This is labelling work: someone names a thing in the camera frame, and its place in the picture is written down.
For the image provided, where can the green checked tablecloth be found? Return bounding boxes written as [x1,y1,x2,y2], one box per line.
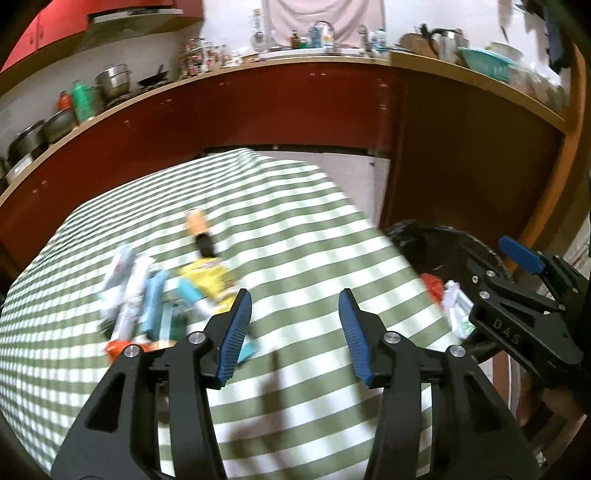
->
[0,148,462,480]

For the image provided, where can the brown bottle with orange label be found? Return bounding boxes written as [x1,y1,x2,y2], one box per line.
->
[186,209,218,257]

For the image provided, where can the black wok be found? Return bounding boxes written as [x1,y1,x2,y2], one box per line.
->
[137,65,170,90]

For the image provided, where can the range hood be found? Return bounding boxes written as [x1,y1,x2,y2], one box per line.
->
[88,8,185,25]

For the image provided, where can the teal plastic basket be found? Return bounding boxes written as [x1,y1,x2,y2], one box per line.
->
[457,46,513,85]

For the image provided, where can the white bowl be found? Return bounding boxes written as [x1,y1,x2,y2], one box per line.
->
[489,41,525,61]

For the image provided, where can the yellow crumpled packet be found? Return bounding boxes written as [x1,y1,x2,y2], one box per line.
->
[178,257,237,306]

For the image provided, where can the spice rack with jars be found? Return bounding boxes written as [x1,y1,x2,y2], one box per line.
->
[178,37,209,80]

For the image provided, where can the green thermos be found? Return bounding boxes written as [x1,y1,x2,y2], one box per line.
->
[71,80,96,124]

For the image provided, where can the pink curtain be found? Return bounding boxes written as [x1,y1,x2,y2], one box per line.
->
[268,0,386,47]

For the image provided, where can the wooden kitchen countertop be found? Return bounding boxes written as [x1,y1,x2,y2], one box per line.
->
[0,48,568,208]

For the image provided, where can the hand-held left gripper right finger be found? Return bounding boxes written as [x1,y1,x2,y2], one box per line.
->
[338,288,543,480]

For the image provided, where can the red wall cabinet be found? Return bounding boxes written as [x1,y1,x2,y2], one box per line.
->
[0,0,204,75]

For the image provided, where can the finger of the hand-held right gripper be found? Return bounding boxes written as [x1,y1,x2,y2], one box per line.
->
[462,247,550,308]
[498,235,583,305]

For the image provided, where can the green and white packet bundle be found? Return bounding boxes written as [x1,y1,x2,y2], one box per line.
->
[441,281,476,339]

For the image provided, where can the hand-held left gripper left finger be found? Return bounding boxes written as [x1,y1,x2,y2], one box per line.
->
[51,288,253,480]

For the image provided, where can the dark hanging cloth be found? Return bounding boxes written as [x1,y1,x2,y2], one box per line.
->
[526,0,574,75]

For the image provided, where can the steel faucet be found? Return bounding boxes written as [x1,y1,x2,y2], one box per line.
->
[314,21,338,52]

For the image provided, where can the white stick packet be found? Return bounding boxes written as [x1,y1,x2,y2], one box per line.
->
[117,258,156,343]

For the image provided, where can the large red plastic bag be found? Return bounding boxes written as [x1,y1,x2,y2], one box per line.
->
[420,273,447,305]

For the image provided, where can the teal and white tube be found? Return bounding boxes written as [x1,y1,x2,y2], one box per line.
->
[179,278,257,364]

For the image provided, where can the bin with black bag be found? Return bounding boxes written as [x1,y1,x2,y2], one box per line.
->
[385,220,513,366]

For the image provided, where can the steel kettle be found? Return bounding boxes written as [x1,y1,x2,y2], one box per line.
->
[429,28,470,64]

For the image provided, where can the grey metal basin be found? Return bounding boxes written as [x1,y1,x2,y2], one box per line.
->
[41,107,77,144]

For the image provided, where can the steel stockpot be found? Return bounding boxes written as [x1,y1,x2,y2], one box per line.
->
[95,64,133,100]

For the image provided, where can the brown lower cabinets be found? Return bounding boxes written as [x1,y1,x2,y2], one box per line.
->
[0,60,566,297]

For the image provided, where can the wooden cutting board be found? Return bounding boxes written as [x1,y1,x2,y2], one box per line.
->
[399,32,437,59]

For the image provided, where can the green bottle with orange label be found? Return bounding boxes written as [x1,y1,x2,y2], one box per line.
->
[159,300,186,348]

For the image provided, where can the light blue tube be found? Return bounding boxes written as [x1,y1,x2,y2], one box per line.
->
[144,270,170,339]

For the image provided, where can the white and blue crumpled packet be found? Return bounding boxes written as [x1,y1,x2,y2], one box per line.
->
[99,244,136,320]

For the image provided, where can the small orange plastic bag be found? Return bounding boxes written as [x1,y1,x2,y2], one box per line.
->
[104,339,154,366]

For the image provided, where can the dark pot with lid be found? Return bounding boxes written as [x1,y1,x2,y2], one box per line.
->
[7,121,47,169]

